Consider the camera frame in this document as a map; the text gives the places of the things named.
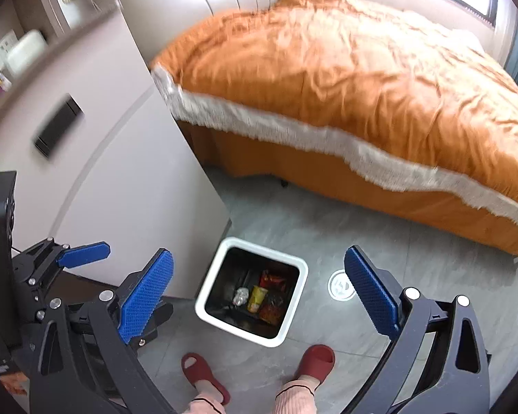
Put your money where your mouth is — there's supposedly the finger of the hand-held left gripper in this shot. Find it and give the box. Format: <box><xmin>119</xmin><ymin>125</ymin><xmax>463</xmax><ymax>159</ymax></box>
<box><xmin>67</xmin><ymin>303</ymin><xmax>174</xmax><ymax>341</ymax></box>
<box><xmin>12</xmin><ymin>238</ymin><xmax>111</xmax><ymax>294</ymax></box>

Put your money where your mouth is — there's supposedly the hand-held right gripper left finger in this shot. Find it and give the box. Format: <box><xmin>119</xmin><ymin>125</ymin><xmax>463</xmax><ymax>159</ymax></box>
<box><xmin>37</xmin><ymin>249</ymin><xmax>176</xmax><ymax>414</ymax></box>

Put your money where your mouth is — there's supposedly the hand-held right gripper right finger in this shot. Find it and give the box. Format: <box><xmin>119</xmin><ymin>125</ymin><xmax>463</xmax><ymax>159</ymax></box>
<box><xmin>341</xmin><ymin>245</ymin><xmax>493</xmax><ymax>414</ymax></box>

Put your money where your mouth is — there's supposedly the white square trash bin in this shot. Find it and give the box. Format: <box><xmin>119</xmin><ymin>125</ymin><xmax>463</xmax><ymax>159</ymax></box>
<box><xmin>194</xmin><ymin>237</ymin><xmax>309</xmax><ymax>347</ymax></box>

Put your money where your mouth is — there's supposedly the round metal floor drain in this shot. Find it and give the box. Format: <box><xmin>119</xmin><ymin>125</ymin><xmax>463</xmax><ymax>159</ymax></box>
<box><xmin>328</xmin><ymin>269</ymin><xmax>357</xmax><ymax>301</ymax></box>

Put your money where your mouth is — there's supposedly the red slipper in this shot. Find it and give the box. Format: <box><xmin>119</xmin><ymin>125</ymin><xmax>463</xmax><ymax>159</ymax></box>
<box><xmin>292</xmin><ymin>344</ymin><xmax>336</xmax><ymax>386</ymax></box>
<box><xmin>181</xmin><ymin>352</ymin><xmax>231</xmax><ymax>406</ymax></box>

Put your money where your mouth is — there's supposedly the yellow paper cup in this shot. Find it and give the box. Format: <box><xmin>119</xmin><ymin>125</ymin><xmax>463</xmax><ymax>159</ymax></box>
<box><xmin>247</xmin><ymin>285</ymin><xmax>269</xmax><ymax>314</ymax></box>

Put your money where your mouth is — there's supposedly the white nightstand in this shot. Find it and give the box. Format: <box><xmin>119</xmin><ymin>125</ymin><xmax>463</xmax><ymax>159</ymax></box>
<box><xmin>0</xmin><ymin>0</ymin><xmax>233</xmax><ymax>300</ymax></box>

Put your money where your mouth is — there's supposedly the person's left leg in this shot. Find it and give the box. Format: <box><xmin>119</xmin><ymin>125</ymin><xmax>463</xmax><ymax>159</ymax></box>
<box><xmin>186</xmin><ymin>379</ymin><xmax>227</xmax><ymax>414</ymax></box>

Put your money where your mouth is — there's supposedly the person's leg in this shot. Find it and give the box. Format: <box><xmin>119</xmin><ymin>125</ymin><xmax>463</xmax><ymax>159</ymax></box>
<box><xmin>186</xmin><ymin>379</ymin><xmax>227</xmax><ymax>414</ymax></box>
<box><xmin>275</xmin><ymin>380</ymin><xmax>321</xmax><ymax>414</ymax></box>

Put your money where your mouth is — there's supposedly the red snack packet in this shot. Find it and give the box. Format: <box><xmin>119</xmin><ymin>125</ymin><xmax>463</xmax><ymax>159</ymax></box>
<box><xmin>259</xmin><ymin>301</ymin><xmax>288</xmax><ymax>325</ymax></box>
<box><xmin>259</xmin><ymin>269</ymin><xmax>288</xmax><ymax>289</ymax></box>

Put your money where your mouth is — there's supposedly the bed with orange skirt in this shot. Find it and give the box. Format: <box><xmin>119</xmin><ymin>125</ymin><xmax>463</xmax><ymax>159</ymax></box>
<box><xmin>177</xmin><ymin>121</ymin><xmax>518</xmax><ymax>257</ymax></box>

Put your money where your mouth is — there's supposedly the person's right leg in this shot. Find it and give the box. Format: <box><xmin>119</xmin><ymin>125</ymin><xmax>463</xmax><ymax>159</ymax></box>
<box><xmin>275</xmin><ymin>380</ymin><xmax>321</xmax><ymax>414</ymax></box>

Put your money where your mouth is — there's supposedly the black rectangular device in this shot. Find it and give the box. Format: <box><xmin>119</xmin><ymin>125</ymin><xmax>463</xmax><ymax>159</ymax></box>
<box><xmin>33</xmin><ymin>94</ymin><xmax>85</xmax><ymax>159</ymax></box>

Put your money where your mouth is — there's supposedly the white tissue box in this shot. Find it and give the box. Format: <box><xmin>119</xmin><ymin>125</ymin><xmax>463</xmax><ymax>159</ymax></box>
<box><xmin>6</xmin><ymin>29</ymin><xmax>49</xmax><ymax>76</ymax></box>

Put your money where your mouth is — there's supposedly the bed with orange blanket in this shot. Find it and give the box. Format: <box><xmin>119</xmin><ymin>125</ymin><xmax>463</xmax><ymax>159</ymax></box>
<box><xmin>149</xmin><ymin>0</ymin><xmax>518</xmax><ymax>229</ymax></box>

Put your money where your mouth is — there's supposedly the white wall switch plate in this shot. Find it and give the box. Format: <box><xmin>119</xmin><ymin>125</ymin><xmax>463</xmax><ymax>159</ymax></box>
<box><xmin>0</xmin><ymin>30</ymin><xmax>19</xmax><ymax>72</ymax></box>

